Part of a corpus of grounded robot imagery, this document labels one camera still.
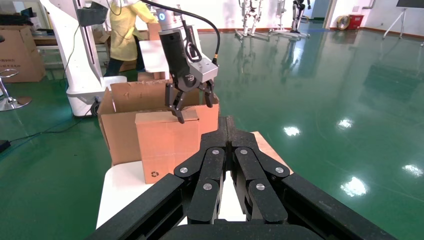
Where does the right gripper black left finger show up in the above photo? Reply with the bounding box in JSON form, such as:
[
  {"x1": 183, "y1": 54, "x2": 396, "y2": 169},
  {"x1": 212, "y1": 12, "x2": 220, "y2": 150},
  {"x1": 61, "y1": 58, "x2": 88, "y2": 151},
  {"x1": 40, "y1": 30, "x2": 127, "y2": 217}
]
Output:
[{"x1": 85, "y1": 115, "x2": 229, "y2": 240}]

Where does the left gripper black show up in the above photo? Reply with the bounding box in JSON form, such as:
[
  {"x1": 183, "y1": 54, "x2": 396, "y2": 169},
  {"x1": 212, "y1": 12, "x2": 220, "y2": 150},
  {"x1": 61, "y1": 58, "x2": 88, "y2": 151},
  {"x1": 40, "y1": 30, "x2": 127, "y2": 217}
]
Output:
[{"x1": 158, "y1": 28, "x2": 215, "y2": 125}]

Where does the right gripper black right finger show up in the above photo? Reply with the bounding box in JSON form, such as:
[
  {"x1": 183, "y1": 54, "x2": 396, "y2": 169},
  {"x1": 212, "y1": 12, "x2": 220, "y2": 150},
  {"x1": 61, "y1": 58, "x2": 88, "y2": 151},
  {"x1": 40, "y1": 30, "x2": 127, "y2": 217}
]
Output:
[{"x1": 227, "y1": 115, "x2": 397, "y2": 240}]

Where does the small cardboard box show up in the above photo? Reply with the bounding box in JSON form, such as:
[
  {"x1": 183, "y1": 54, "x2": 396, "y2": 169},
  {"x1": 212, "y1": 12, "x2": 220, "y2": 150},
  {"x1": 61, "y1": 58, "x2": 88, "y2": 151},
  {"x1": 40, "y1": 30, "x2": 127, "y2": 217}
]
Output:
[{"x1": 134, "y1": 109, "x2": 201, "y2": 185}]

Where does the large open cardboard box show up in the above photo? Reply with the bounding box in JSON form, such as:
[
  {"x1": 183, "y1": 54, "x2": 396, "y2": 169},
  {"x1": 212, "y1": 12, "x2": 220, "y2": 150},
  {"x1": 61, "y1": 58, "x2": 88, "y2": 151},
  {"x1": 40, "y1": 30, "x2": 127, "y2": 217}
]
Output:
[{"x1": 96, "y1": 79, "x2": 221, "y2": 167}]

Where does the wooden board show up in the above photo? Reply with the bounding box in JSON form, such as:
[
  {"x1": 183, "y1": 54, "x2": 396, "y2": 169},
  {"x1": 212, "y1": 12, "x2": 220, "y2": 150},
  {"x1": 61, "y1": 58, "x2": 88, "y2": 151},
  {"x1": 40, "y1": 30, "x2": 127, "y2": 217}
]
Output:
[{"x1": 251, "y1": 131, "x2": 294, "y2": 175}]

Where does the person in yellow coat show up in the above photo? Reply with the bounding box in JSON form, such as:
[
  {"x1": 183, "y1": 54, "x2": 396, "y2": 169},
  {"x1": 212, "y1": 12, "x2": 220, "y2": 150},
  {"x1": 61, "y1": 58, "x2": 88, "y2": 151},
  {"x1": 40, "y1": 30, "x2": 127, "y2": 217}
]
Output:
[{"x1": 103, "y1": 0, "x2": 161, "y2": 79}]

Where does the white humanoid robot on stand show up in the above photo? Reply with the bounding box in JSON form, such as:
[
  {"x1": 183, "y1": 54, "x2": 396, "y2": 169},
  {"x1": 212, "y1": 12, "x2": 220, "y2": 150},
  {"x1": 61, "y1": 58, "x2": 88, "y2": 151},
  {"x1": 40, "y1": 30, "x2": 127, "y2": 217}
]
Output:
[{"x1": 234, "y1": 0, "x2": 271, "y2": 43}]

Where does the white wheeled robot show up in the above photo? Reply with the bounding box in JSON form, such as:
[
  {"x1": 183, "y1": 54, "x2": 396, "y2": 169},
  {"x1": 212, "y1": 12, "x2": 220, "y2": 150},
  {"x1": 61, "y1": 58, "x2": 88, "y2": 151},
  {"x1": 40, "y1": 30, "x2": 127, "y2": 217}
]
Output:
[{"x1": 39, "y1": 0, "x2": 128, "y2": 117}]

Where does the black humanoid robot on stand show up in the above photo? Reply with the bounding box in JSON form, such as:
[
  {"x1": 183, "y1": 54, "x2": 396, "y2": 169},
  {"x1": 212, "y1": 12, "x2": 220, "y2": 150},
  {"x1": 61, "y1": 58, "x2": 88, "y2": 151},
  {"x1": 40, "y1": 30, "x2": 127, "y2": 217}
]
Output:
[{"x1": 288, "y1": 0, "x2": 312, "y2": 39}]

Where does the brown desk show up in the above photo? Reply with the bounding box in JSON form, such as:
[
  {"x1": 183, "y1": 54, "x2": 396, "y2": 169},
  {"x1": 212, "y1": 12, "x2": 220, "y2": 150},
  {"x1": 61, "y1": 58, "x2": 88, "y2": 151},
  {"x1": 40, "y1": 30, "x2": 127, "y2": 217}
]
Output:
[{"x1": 33, "y1": 29, "x2": 112, "y2": 52}]

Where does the yellow round reel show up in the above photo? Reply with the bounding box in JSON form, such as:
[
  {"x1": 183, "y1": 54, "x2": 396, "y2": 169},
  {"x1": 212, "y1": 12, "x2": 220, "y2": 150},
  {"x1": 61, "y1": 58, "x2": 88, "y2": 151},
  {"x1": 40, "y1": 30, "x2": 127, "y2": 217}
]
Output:
[{"x1": 336, "y1": 14, "x2": 351, "y2": 31}]

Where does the chrome stool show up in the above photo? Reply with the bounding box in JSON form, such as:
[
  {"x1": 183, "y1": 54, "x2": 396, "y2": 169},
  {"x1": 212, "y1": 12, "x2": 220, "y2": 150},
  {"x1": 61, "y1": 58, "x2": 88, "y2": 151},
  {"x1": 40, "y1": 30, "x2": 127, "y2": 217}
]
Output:
[{"x1": 0, "y1": 67, "x2": 33, "y2": 112}]

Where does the closed brown cardboard carton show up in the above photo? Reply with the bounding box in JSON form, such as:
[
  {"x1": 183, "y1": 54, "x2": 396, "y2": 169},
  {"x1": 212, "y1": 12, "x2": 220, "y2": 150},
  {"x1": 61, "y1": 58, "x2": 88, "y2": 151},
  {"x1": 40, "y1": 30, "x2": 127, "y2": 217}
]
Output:
[{"x1": 0, "y1": 24, "x2": 47, "y2": 84}]

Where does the screen on tripod stand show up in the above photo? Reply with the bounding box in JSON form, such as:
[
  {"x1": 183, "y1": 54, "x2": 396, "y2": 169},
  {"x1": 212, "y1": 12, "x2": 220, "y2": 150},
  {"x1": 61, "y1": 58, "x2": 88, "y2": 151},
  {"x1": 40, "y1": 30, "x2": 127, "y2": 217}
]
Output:
[{"x1": 382, "y1": 0, "x2": 424, "y2": 41}]

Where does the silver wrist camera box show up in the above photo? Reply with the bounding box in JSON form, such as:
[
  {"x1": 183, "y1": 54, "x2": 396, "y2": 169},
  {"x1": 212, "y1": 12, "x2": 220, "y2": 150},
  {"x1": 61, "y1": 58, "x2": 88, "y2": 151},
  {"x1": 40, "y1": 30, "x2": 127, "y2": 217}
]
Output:
[{"x1": 188, "y1": 57, "x2": 220, "y2": 84}]

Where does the black floor cable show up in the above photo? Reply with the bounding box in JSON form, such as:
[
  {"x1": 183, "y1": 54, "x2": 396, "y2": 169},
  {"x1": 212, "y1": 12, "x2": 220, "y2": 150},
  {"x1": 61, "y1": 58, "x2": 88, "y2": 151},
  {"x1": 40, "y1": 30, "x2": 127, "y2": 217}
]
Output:
[{"x1": 9, "y1": 107, "x2": 94, "y2": 144}]

